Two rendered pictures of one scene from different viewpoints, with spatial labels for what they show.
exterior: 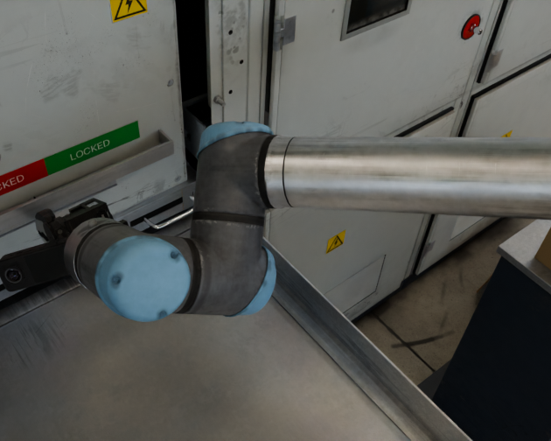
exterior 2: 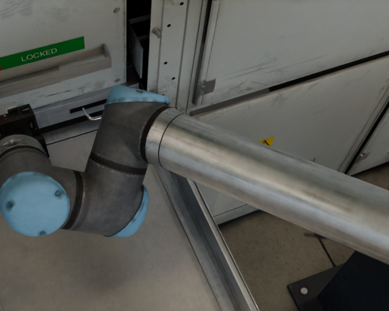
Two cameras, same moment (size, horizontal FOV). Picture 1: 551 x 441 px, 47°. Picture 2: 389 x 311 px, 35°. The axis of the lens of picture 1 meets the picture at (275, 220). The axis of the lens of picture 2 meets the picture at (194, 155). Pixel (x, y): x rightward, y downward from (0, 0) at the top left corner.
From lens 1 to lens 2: 30 cm
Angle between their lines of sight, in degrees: 13
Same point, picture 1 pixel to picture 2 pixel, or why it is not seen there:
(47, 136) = (2, 43)
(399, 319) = not seen: hidden behind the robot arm
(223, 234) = (106, 178)
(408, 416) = not seen: outside the picture
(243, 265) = (118, 204)
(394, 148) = (244, 155)
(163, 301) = (44, 224)
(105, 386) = (18, 244)
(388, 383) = (238, 300)
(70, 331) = not seen: hidden behind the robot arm
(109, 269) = (6, 195)
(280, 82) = (217, 23)
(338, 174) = (199, 161)
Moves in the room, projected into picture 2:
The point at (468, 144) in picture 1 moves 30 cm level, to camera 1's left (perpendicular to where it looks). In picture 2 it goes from (299, 171) to (79, 99)
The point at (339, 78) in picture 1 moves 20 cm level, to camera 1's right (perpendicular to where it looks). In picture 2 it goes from (278, 22) to (373, 51)
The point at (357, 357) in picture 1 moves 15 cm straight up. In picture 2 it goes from (221, 271) to (233, 240)
